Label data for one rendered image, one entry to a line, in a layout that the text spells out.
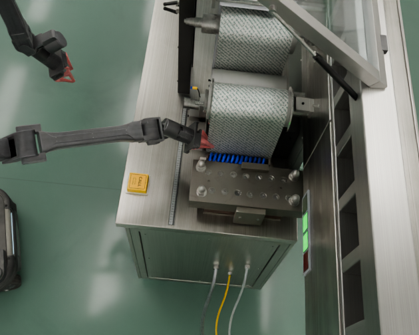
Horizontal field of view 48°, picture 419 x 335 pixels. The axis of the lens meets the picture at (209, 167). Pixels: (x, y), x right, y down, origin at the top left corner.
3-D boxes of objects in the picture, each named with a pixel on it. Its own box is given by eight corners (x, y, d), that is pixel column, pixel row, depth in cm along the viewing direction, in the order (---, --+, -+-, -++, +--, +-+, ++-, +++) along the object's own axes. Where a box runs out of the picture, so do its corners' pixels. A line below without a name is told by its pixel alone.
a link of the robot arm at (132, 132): (22, 163, 132) (16, 125, 133) (20, 165, 137) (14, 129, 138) (163, 143, 152) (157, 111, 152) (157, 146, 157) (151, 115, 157)
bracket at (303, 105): (294, 99, 152) (296, 96, 150) (312, 101, 152) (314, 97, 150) (294, 112, 150) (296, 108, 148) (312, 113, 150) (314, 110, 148)
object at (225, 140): (205, 151, 170) (209, 124, 154) (270, 158, 171) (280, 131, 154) (205, 153, 170) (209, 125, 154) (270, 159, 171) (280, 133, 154)
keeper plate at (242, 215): (233, 217, 171) (236, 206, 161) (260, 220, 171) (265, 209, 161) (232, 224, 170) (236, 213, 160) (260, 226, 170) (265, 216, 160)
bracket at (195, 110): (187, 137, 186) (189, 92, 159) (203, 139, 186) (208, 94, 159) (185, 149, 184) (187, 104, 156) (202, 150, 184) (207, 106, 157)
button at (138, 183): (130, 175, 177) (130, 171, 175) (148, 176, 177) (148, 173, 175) (127, 191, 174) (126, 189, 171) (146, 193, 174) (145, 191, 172)
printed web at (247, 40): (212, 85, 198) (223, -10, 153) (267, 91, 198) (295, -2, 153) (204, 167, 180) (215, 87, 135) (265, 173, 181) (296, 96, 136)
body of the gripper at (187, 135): (187, 155, 162) (169, 147, 159) (190, 129, 167) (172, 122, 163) (198, 147, 157) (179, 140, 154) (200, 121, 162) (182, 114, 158)
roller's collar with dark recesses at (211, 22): (202, 22, 160) (203, 8, 154) (219, 24, 160) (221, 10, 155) (201, 36, 157) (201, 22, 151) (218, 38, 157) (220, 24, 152)
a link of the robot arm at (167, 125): (162, 131, 153) (166, 115, 154) (153, 135, 158) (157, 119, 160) (180, 138, 156) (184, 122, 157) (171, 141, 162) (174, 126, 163)
